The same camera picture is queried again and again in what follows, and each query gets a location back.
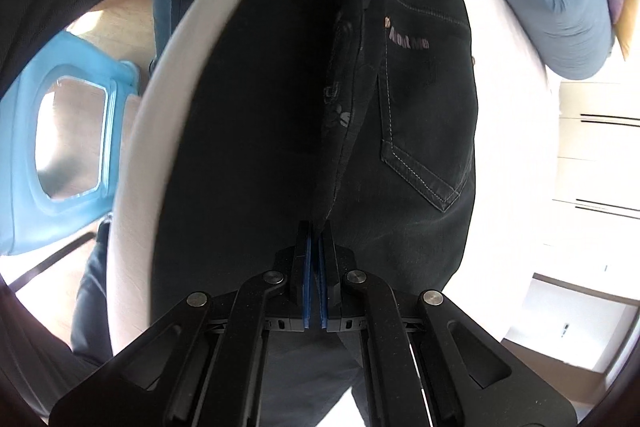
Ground black denim pants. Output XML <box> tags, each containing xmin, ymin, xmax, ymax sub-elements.
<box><xmin>150</xmin><ymin>0</ymin><xmax>480</xmax><ymax>333</ymax></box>

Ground white bed mattress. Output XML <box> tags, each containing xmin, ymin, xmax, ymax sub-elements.
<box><xmin>106</xmin><ymin>0</ymin><xmax>560</xmax><ymax>350</ymax></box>

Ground yellow pillow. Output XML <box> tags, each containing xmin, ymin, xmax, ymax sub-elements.
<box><xmin>616</xmin><ymin>0</ymin><xmax>639</xmax><ymax>62</ymax></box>

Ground white wardrobe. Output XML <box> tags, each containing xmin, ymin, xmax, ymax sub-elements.
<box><xmin>508</xmin><ymin>79</ymin><xmax>639</xmax><ymax>374</ymax></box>

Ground light blue plastic stool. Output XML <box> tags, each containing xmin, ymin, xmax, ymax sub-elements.
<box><xmin>1</xmin><ymin>31</ymin><xmax>140</xmax><ymax>256</ymax></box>

